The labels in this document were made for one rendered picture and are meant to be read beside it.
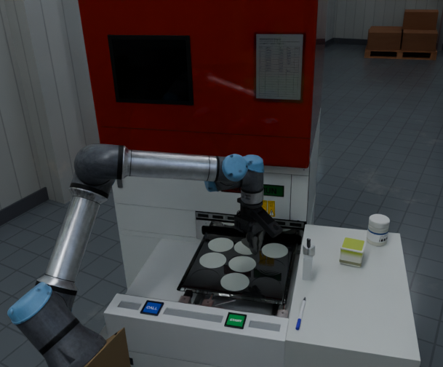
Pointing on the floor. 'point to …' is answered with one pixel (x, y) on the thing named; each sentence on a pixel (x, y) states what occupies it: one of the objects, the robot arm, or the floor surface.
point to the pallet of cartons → (417, 37)
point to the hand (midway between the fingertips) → (257, 252)
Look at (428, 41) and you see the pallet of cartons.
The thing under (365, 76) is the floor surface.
